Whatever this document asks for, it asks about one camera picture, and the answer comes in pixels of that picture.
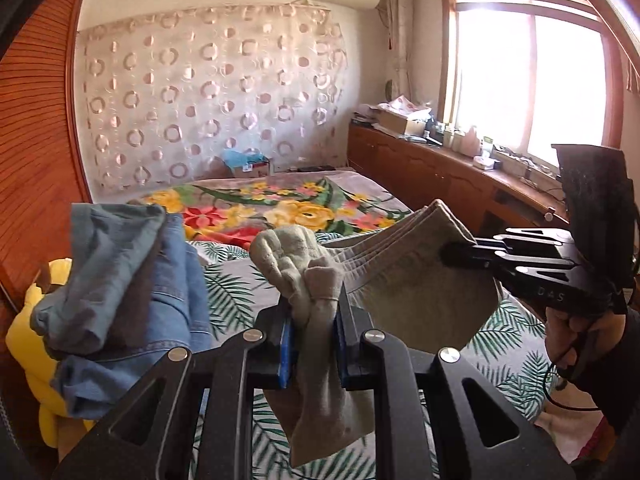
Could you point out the wooden sideboard cabinet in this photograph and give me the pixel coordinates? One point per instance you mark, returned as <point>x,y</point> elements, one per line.
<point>487,202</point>

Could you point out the window with wooden frame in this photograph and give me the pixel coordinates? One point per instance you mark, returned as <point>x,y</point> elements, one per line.
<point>531,74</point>

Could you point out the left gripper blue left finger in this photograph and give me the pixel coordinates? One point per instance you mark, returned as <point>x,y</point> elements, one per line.
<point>274,354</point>

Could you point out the palm leaf bed cover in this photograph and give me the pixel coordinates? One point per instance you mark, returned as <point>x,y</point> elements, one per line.
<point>507,352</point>

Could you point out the cardboard box on cabinet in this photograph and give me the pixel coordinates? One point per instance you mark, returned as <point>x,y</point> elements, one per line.
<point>412,123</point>

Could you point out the grey-green pants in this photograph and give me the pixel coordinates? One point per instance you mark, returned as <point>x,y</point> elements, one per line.
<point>397,277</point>

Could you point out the blue tissue box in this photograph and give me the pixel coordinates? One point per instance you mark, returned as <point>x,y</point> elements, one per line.
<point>246,165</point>

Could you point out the folded grey-blue pants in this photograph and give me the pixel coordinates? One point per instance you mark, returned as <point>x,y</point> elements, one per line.
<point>109,244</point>

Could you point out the white power strip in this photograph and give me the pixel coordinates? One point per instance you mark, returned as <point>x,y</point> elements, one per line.
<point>524,169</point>

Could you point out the circle pattern curtain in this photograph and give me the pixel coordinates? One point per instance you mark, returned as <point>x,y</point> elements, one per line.
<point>161,96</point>

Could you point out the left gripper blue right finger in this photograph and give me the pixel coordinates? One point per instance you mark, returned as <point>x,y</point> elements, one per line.
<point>354,366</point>

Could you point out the floral blanket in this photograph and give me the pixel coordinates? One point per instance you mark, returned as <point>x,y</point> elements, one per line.
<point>234,211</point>

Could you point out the folded blue jeans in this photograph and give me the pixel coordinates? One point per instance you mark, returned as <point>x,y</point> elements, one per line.
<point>164,307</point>

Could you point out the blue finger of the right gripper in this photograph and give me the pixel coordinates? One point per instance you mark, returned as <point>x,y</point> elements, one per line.
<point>495,242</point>
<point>467,256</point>

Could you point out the wooden wardrobe door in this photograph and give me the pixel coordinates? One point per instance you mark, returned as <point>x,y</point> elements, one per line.
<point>41,171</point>

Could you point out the right hand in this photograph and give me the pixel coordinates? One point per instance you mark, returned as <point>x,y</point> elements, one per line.
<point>574,342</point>

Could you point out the yellow plush toy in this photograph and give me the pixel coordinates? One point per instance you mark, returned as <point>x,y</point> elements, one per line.
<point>58,430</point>

